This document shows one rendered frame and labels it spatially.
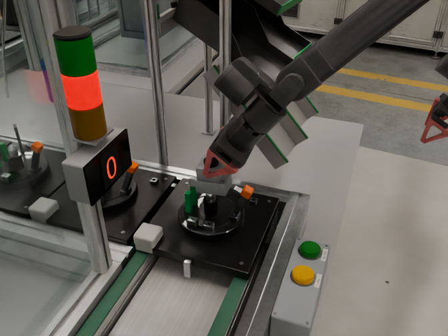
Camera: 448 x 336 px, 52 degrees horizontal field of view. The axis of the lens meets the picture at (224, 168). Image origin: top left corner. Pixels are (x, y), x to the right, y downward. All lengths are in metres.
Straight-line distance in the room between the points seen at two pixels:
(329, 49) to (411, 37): 4.19
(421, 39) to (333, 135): 3.45
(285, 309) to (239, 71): 0.41
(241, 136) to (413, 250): 0.53
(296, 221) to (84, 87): 0.54
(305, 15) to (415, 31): 1.10
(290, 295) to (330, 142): 0.74
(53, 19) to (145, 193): 0.52
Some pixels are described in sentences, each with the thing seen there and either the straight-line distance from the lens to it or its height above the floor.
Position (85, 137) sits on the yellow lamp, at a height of 1.27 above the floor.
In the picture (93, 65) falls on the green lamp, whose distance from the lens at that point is 0.67.
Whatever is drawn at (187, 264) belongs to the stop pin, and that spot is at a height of 0.96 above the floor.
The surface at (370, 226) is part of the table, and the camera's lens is 1.19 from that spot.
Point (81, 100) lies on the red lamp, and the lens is 0.68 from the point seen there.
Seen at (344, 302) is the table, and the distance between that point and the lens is 1.00.
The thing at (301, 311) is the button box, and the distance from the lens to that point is 0.84.
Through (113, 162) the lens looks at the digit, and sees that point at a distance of 0.75.
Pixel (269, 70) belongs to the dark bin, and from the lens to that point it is 1.07.
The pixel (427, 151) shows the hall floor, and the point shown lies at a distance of 3.30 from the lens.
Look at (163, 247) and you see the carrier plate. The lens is 0.93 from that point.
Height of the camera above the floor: 1.61
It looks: 34 degrees down
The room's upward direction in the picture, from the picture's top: straight up
